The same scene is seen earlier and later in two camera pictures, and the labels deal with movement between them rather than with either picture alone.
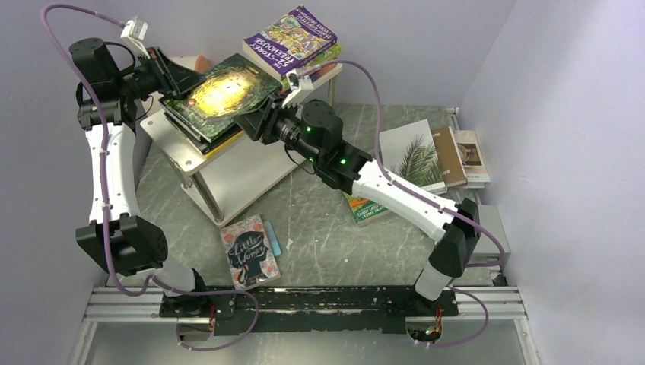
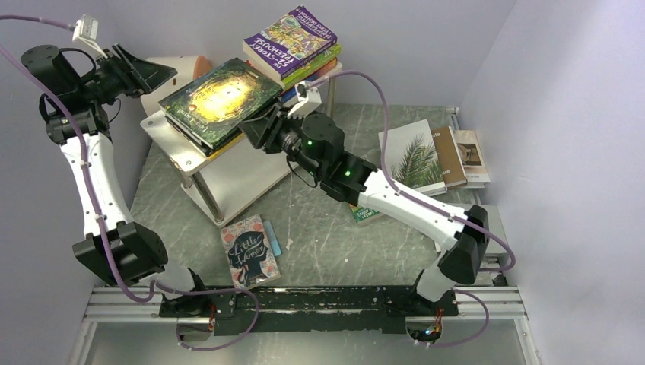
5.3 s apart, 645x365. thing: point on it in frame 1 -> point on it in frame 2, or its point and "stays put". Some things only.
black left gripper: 173,79 -> 138,76
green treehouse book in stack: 329,55 stays put
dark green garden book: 208,107 stays put
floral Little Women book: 249,252 stays put
